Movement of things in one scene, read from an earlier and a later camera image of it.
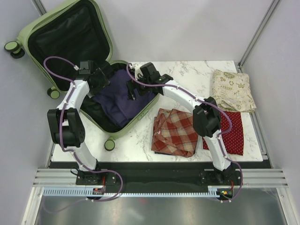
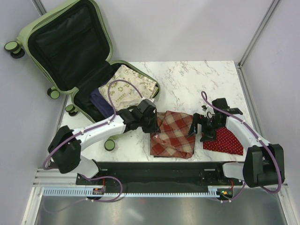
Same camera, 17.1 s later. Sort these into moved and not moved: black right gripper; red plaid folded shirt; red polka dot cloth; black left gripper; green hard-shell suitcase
Moved: black left gripper; black right gripper
Not moved: red plaid folded shirt; green hard-shell suitcase; red polka dot cloth
